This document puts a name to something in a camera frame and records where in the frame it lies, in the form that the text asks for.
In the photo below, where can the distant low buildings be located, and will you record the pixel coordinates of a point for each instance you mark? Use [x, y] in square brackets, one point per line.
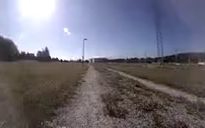
[101, 60]

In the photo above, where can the street lamp pole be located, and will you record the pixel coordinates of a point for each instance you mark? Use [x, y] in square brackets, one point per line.
[83, 51]

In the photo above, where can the grey gravel track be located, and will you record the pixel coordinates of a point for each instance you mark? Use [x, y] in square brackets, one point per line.
[90, 103]

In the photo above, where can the lattice power pylon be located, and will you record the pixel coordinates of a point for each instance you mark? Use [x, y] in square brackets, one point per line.
[159, 48]

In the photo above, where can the dry grass field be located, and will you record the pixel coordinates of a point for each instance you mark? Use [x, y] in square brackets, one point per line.
[26, 86]
[176, 75]

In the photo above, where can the wooded hill ridge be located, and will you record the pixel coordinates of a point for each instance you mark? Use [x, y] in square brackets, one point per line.
[190, 56]

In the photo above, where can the row of dark trees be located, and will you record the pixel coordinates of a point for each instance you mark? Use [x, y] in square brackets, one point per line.
[6, 50]

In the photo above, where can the small white building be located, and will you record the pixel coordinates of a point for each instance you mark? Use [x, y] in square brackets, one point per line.
[201, 63]

